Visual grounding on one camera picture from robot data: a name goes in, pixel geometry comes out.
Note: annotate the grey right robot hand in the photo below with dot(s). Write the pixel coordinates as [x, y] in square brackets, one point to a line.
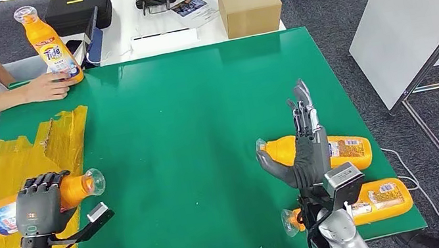
[313, 156]

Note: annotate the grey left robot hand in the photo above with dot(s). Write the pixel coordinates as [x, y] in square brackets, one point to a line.
[39, 209]

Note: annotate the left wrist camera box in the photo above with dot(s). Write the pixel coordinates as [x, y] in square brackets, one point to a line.
[98, 213]

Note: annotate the black smartphone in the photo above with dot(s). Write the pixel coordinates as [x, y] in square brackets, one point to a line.
[75, 46]

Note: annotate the green work table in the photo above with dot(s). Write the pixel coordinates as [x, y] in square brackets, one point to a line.
[178, 116]

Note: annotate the flat white box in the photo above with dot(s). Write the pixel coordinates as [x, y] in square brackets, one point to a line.
[164, 42]

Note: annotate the brown cardboard box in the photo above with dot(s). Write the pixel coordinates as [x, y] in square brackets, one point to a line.
[250, 8]

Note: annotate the black zip case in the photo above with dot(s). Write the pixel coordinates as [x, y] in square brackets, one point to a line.
[74, 16]

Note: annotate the printed booklet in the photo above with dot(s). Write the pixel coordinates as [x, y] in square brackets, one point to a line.
[193, 10]

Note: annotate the white desk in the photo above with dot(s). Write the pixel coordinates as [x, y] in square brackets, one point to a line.
[127, 23]

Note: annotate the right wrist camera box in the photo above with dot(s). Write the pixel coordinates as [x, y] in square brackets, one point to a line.
[343, 182]

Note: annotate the tablet with blue cover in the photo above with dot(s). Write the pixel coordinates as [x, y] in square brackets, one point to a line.
[97, 45]

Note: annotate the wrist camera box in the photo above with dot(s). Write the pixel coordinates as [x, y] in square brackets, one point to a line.
[343, 182]
[98, 213]

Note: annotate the person's right hand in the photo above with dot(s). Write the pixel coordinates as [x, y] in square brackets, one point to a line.
[45, 88]

